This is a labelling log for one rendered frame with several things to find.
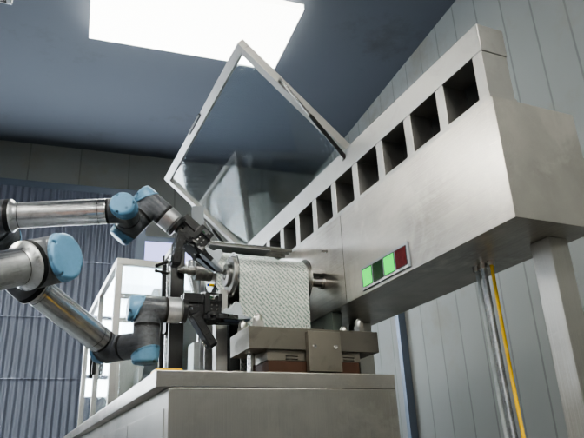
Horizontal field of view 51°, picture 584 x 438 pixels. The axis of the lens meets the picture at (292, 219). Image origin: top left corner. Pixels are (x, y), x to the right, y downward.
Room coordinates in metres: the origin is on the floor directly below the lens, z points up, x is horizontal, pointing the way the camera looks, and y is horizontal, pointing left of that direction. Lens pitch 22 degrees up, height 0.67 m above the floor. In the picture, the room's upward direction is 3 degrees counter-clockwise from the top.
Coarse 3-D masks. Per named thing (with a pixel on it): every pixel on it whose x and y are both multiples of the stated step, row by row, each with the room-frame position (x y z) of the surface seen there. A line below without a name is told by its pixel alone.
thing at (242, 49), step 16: (240, 48) 1.70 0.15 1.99; (256, 64) 1.72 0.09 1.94; (224, 80) 1.87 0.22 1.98; (272, 80) 1.75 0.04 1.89; (288, 96) 1.78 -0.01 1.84; (208, 112) 2.08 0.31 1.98; (304, 112) 1.80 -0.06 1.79; (192, 128) 2.21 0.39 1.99; (320, 128) 1.79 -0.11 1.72; (336, 144) 1.81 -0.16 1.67; (176, 160) 2.48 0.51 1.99; (208, 224) 2.79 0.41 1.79
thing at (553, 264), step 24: (552, 240) 1.34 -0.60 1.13; (552, 264) 1.34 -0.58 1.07; (552, 288) 1.35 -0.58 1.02; (576, 288) 1.35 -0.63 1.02; (552, 312) 1.36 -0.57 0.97; (576, 312) 1.35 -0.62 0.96; (552, 336) 1.37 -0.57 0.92; (576, 336) 1.34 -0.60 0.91; (360, 360) 2.15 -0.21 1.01; (576, 360) 1.33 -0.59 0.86; (576, 384) 1.34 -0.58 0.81; (576, 408) 1.35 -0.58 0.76; (576, 432) 1.36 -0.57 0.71
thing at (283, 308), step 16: (240, 288) 1.83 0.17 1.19; (256, 288) 1.85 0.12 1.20; (272, 288) 1.87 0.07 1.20; (256, 304) 1.85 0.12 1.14; (272, 304) 1.87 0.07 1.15; (288, 304) 1.90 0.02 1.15; (304, 304) 1.92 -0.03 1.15; (272, 320) 1.87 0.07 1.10; (288, 320) 1.89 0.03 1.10; (304, 320) 1.92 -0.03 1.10
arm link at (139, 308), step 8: (136, 296) 1.68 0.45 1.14; (144, 296) 1.68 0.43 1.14; (152, 296) 1.70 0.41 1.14; (160, 296) 1.71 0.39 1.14; (128, 304) 1.69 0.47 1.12; (136, 304) 1.67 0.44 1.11; (144, 304) 1.68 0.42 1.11; (152, 304) 1.68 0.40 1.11; (160, 304) 1.69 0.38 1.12; (168, 304) 1.70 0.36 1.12; (128, 312) 1.68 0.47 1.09; (136, 312) 1.67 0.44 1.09; (144, 312) 1.68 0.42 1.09; (152, 312) 1.69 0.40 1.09; (160, 312) 1.70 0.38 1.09; (168, 312) 1.71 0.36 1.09; (128, 320) 1.69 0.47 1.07; (136, 320) 1.68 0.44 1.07; (144, 320) 1.68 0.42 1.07; (152, 320) 1.69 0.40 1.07; (160, 320) 1.72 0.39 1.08
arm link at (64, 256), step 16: (32, 240) 1.31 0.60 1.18; (48, 240) 1.32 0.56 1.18; (64, 240) 1.34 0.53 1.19; (0, 256) 1.23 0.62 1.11; (16, 256) 1.26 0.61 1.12; (32, 256) 1.29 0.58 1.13; (48, 256) 1.31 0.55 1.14; (64, 256) 1.34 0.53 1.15; (80, 256) 1.39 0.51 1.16; (0, 272) 1.23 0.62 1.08; (16, 272) 1.26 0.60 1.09; (32, 272) 1.30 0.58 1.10; (48, 272) 1.33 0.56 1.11; (64, 272) 1.35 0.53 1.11; (0, 288) 1.26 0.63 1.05; (32, 288) 1.34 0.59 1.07
